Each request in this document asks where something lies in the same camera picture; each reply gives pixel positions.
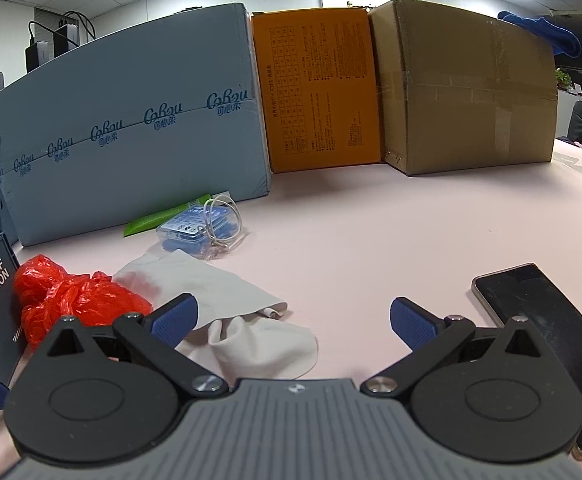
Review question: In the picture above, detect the red plastic bag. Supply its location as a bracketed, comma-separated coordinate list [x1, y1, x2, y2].
[13, 254, 153, 352]

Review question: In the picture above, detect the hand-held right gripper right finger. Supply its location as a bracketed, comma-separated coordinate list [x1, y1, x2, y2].
[360, 297, 546, 402]

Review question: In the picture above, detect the green tube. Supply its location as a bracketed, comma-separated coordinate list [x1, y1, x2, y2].
[123, 192, 212, 238]

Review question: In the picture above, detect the black smartphone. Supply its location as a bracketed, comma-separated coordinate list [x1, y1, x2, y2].
[472, 262, 582, 462]

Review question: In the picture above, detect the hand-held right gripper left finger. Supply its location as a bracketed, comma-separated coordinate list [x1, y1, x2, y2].
[46, 292, 224, 399]

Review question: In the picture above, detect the blue foam board partition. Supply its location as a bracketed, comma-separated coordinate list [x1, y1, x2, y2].
[0, 2, 274, 247]

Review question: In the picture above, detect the blue cloth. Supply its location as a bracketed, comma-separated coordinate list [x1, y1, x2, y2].
[497, 10, 582, 59]

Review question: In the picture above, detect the brown cardboard box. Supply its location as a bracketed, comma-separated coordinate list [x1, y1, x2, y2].
[368, 0, 558, 177]

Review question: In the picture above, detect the orange cardboard box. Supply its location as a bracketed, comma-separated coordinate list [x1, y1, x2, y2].
[250, 7, 384, 174]

